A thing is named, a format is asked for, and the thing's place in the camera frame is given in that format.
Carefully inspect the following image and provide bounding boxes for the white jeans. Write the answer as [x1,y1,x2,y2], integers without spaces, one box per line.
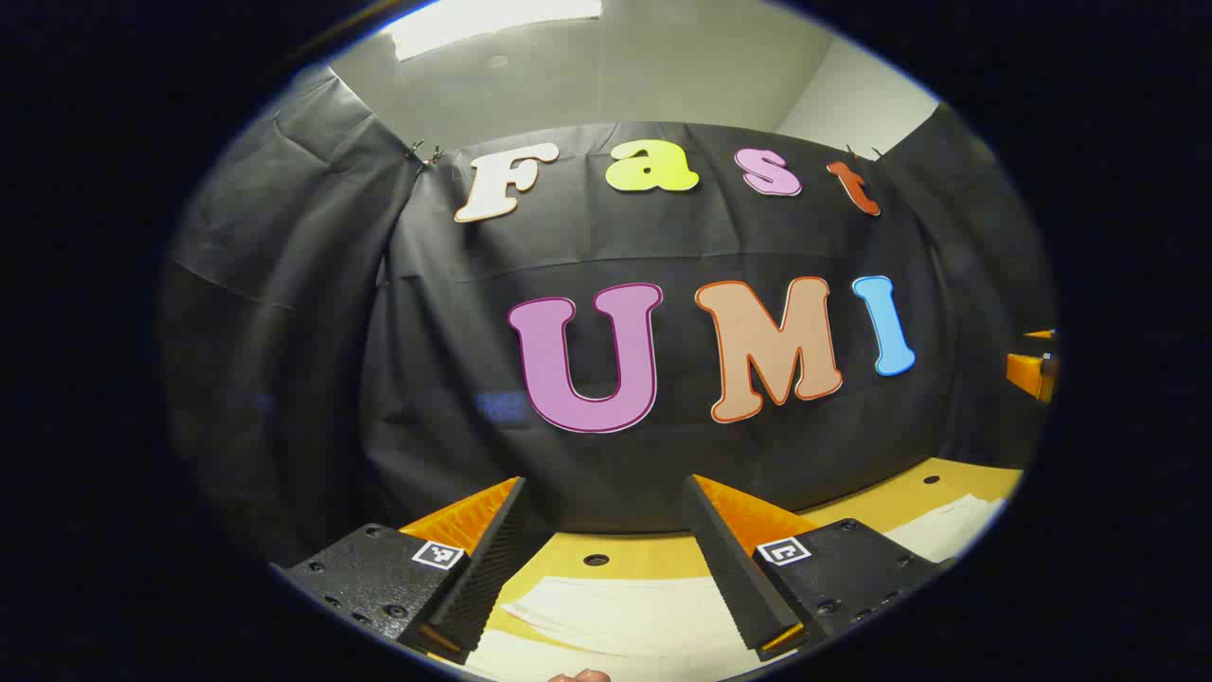
[464,493,1009,682]

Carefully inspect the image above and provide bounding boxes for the ceiling light panel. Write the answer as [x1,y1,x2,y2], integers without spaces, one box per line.
[390,0,604,63]

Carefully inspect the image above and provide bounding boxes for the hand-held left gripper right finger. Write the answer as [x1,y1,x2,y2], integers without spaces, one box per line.
[682,474,953,662]

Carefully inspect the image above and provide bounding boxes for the black backdrop cloth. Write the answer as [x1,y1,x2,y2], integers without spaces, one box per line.
[159,66,1057,569]

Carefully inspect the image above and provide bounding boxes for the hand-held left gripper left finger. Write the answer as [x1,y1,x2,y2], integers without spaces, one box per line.
[281,476,528,664]

